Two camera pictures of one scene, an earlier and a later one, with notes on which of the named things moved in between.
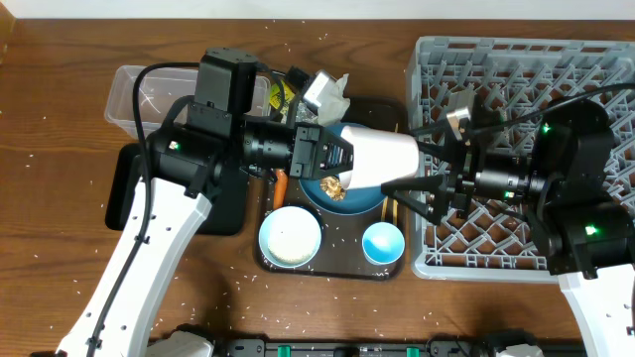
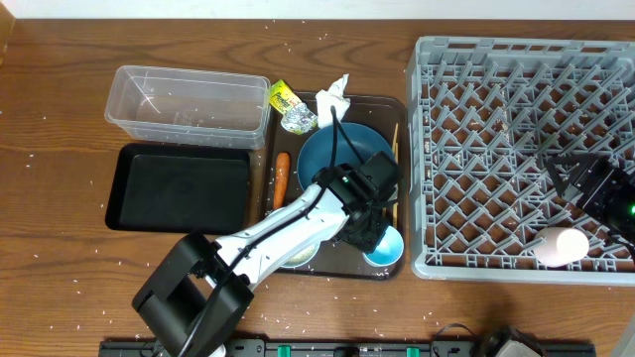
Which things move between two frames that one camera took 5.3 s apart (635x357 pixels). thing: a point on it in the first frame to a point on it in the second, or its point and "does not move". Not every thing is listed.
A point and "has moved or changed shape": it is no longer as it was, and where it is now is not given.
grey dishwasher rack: (497, 241) does not move
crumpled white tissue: (333, 103) does not move
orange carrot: (280, 187) does not move
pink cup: (379, 157) has moved or changed shape
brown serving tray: (300, 241) does not move
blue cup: (383, 243) does not move
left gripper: (303, 150) to (370, 229)
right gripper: (463, 175) to (581, 179)
